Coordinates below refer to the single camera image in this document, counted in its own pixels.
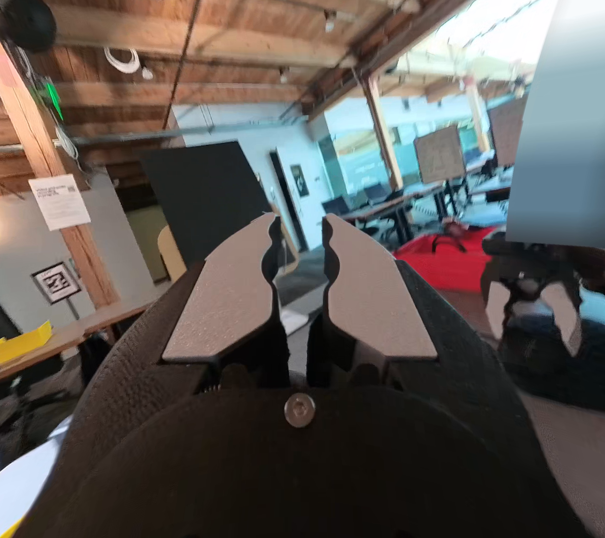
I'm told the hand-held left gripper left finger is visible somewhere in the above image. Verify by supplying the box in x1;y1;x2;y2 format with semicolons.
162;212;291;389

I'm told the white cable coil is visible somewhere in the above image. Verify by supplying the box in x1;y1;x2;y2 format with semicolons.
104;46;141;74

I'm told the handwritten notice board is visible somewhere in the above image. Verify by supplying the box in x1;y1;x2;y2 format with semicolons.
413;124;466;185
487;96;529;168

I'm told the white sheet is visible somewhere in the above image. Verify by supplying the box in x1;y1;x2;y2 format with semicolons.
0;415;74;538

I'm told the yellow storage bin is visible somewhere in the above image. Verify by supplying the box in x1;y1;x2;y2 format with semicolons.
0;320;53;365

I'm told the white panel stand base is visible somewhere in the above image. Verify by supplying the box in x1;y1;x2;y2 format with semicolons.
282;308;314;336

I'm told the dark door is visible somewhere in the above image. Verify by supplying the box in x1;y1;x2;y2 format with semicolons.
269;149;309;251

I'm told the white paper notice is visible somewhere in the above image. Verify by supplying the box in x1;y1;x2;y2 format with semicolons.
28;174;91;231

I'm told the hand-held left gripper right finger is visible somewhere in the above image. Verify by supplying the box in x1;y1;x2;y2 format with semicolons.
306;213;439;386

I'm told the black and white tag sign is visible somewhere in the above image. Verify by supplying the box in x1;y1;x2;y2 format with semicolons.
31;261;82;305

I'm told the long office desk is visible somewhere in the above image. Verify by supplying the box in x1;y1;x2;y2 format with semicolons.
340;181;454;245

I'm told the black round speaker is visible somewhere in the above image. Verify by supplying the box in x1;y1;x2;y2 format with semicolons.
0;0;57;54

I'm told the dark framed wall sign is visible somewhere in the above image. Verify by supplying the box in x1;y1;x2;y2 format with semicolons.
289;164;310;197

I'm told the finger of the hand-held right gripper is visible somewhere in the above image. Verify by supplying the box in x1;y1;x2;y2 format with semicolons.
486;282;511;341
541;285;583;357

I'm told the wooden office desk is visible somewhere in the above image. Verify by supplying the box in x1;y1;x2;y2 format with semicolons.
0;301;152;380

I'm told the wooden support post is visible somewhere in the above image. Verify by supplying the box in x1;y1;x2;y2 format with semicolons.
361;74;403;191
0;44;121;312

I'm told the red storage bin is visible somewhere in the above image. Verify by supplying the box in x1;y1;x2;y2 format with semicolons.
392;226;502;292

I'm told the green exit sign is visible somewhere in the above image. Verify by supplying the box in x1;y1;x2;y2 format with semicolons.
40;79;64;120

